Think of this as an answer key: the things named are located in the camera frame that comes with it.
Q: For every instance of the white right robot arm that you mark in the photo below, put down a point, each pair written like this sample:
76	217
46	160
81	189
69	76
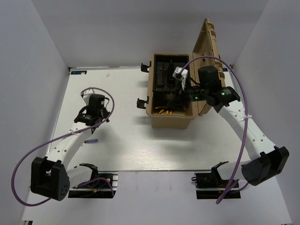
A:
266	159

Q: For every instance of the tan plastic toolbox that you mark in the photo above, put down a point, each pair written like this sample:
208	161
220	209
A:
204	54

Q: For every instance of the yellow black needle-nose pliers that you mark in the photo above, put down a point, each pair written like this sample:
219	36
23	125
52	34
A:
169	112

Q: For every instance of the blue table label left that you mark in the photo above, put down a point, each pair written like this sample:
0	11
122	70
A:
80	72

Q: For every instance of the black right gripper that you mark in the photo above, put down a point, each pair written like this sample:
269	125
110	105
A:
183	95

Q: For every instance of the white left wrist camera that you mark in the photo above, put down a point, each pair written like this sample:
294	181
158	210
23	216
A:
86	95

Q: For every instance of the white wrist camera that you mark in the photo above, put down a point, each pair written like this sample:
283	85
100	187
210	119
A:
181	75
86	95

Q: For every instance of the large brown hex key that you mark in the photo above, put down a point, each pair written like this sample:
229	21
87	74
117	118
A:
163	77

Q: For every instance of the blue red screwdriver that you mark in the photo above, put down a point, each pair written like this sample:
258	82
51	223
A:
91	141

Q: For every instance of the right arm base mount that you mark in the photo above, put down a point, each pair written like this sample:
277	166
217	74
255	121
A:
208	186

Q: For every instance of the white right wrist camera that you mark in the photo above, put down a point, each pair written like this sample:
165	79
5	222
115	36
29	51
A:
181	75

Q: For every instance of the black toolbox tray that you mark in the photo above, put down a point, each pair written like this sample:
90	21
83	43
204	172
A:
171	61

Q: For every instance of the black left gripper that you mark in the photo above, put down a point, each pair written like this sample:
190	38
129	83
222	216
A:
106	113

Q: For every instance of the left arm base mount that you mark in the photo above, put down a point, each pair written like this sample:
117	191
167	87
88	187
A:
104	188

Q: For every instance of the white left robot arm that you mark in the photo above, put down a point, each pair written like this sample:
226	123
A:
50	175

